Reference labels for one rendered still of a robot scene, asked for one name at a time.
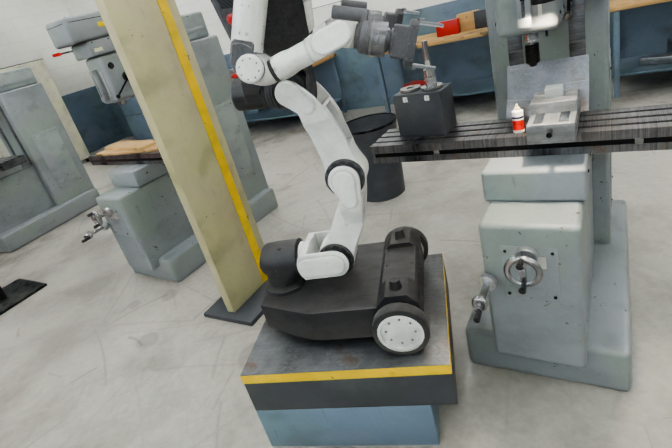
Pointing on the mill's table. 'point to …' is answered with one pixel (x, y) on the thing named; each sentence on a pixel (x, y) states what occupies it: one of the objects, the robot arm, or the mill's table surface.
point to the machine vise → (562, 125)
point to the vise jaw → (554, 104)
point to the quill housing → (504, 1)
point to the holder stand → (425, 110)
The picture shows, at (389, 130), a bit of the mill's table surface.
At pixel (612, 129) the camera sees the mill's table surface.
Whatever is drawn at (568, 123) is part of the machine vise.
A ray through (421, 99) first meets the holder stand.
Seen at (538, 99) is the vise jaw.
